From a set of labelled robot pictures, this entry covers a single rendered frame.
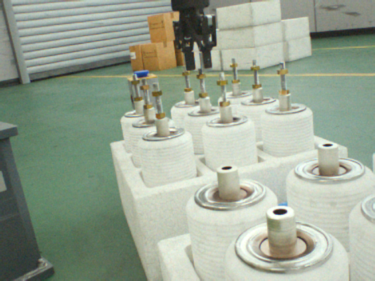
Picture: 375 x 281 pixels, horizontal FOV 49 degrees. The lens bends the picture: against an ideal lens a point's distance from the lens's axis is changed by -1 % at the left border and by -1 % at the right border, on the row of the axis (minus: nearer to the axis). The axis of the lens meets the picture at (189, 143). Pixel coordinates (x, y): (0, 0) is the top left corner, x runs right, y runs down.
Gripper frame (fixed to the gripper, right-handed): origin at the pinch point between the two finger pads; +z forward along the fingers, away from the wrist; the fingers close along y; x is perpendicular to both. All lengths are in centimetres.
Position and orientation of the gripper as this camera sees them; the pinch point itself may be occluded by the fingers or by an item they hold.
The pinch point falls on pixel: (197, 64)
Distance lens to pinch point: 85.5
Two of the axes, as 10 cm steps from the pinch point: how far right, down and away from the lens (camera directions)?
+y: -4.6, -1.8, 8.7
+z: 1.3, 9.6, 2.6
